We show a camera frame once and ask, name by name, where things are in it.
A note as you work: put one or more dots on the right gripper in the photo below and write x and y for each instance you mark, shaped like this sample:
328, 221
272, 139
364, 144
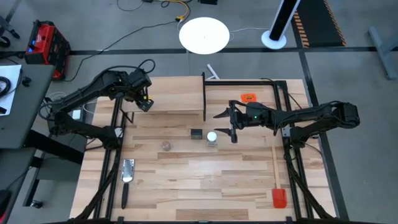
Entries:
253, 116

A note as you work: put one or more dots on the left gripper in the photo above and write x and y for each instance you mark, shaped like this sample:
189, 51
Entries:
140, 88

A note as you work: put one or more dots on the white-lid bagel seasoning jar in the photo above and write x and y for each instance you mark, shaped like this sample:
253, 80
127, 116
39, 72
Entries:
211, 136

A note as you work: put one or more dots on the dark green pepper tin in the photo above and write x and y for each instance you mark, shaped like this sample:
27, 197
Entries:
196, 133

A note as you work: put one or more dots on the small cork-lid spice jar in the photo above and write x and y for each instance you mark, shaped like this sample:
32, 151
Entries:
166, 145

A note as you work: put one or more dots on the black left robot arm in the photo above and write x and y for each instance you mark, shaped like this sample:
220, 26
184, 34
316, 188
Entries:
93, 90

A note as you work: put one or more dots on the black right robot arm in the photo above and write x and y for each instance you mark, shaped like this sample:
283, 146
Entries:
314, 116

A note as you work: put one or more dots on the wooden shelf with black legs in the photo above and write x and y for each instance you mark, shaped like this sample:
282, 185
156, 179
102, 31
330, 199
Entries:
177, 93

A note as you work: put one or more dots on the white bar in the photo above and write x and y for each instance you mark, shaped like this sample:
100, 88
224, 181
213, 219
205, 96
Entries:
213, 72

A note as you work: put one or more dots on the white power adapter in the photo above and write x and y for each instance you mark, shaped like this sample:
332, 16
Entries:
76, 115

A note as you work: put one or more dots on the white round disc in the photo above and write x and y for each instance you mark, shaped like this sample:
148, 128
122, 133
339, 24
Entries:
204, 35

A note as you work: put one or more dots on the red and black toolbox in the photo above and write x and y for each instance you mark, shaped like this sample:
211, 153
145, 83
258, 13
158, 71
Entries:
46, 46

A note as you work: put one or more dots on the small black desk object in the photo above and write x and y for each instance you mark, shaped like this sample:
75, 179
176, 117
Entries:
26, 81

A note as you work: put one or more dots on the white and black pillar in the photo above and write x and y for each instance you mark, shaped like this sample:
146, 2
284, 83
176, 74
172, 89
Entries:
281, 18

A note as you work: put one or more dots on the grey desk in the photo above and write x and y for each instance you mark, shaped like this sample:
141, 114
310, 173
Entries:
18, 124
18, 174

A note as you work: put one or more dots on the white paper sheet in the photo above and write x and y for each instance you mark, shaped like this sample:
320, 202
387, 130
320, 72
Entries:
12, 74

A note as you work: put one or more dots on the black mat with striped edge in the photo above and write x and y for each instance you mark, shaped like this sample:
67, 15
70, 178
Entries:
317, 25

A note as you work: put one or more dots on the office chair base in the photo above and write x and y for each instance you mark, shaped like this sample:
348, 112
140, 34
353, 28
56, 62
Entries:
14, 33

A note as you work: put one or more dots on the black caster wheel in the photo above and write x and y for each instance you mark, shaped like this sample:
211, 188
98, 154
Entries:
36, 204

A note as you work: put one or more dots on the grey table leg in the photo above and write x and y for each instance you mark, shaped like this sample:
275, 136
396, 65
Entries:
384, 53

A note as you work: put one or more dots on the black metal table frame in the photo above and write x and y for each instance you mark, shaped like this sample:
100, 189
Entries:
242, 82

